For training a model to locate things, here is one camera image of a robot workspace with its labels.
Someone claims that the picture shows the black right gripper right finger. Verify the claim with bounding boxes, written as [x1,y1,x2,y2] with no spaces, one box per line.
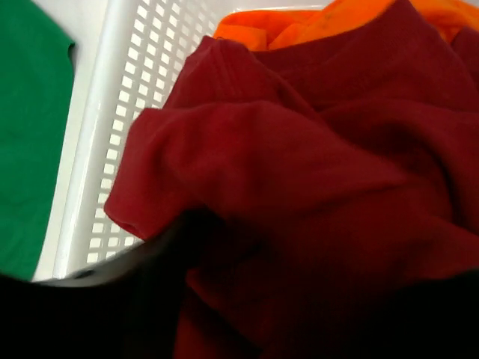
[373,269,478,358]

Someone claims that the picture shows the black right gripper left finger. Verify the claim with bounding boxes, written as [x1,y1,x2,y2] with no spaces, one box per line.
[1,210,222,358]

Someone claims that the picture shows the dark red t shirt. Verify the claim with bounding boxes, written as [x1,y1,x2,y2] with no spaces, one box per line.
[104,1,478,358]

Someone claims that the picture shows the green t shirt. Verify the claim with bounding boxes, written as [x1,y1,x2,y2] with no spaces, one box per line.
[1,1,74,280]

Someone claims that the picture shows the orange t shirt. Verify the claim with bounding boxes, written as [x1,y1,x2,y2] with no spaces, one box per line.
[213,0,478,52]

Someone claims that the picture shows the white plastic basket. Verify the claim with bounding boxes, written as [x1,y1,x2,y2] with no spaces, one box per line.
[51,1,326,278]

